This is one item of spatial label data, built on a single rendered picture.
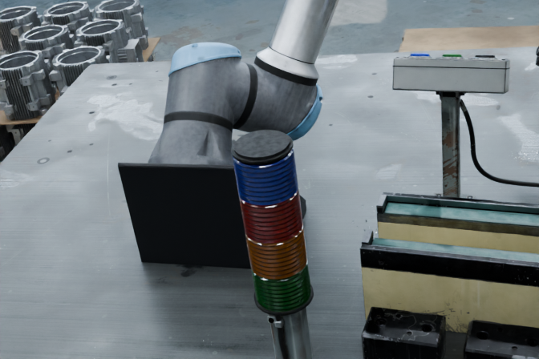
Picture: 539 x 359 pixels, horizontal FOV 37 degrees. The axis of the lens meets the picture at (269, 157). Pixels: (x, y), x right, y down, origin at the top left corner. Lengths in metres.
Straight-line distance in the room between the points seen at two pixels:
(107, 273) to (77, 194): 0.28
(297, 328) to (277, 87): 0.58
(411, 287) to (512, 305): 0.13
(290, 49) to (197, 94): 0.18
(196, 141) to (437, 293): 0.44
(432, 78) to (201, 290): 0.48
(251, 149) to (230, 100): 0.58
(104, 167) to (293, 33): 0.52
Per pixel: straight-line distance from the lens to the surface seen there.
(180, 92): 1.33
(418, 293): 1.14
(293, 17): 1.38
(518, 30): 3.86
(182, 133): 1.30
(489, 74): 1.26
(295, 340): 0.91
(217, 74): 1.33
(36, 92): 3.08
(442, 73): 1.27
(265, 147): 0.77
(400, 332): 1.08
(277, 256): 0.81
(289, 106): 1.39
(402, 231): 1.21
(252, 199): 0.78
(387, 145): 1.60
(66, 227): 1.52
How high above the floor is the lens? 1.59
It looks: 29 degrees down
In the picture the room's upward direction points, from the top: 8 degrees counter-clockwise
